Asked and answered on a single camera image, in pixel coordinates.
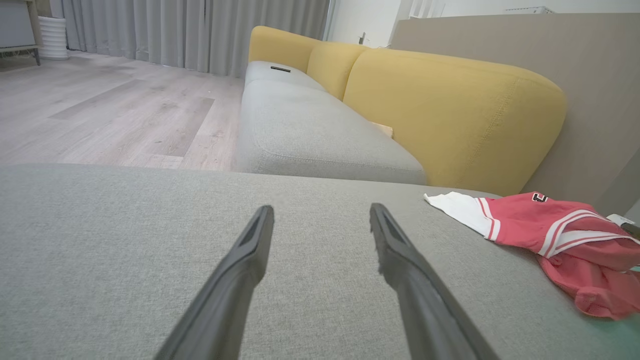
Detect grey fabric sofa seat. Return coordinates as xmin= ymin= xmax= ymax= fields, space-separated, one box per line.
xmin=235 ymin=60 xmax=428 ymax=186

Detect grey pleated curtain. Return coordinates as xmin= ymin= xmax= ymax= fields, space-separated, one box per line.
xmin=49 ymin=0 xmax=332 ymax=78

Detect large yellow sofa backrest cushion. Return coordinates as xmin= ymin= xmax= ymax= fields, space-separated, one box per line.
xmin=342 ymin=48 xmax=567 ymax=197

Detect white slatted object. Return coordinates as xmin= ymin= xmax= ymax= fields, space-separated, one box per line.
xmin=409 ymin=0 xmax=447 ymax=19

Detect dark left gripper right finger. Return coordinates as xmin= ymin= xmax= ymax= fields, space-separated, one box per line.
xmin=369 ymin=202 xmax=501 ymax=360

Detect red basketball jersey white sleeves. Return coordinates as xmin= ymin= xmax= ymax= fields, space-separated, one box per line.
xmin=423 ymin=191 xmax=640 ymax=321

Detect white ribbed cylinder appliance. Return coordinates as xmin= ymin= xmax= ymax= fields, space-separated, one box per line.
xmin=38 ymin=16 xmax=69 ymax=61

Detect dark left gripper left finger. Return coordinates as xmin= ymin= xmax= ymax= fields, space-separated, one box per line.
xmin=154 ymin=204 xmax=276 ymax=360

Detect grey cabinet with wood frame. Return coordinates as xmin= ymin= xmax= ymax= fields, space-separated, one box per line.
xmin=0 ymin=0 xmax=43 ymax=67

